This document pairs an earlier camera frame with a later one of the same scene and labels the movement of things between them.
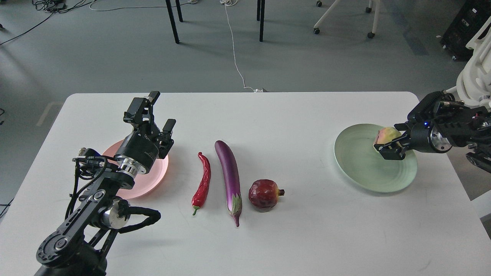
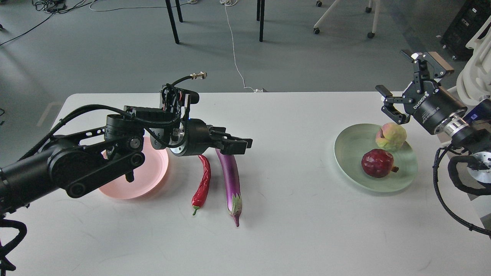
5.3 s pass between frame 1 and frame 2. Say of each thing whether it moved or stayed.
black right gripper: moved
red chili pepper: stayed
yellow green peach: stayed
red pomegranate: moved
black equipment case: stayed
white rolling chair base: stayed
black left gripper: moved
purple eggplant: stayed
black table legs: stayed
